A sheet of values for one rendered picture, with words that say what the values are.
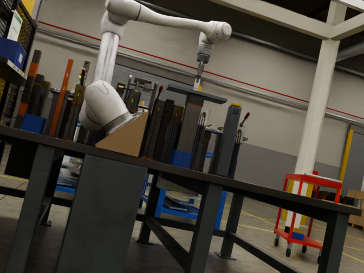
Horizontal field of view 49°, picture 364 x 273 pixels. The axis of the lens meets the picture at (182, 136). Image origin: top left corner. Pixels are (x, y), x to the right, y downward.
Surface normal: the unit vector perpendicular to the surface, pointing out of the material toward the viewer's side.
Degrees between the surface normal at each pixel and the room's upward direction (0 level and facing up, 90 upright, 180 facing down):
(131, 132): 90
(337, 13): 90
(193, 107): 90
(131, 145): 90
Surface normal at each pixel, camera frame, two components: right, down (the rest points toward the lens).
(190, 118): 0.17, -0.04
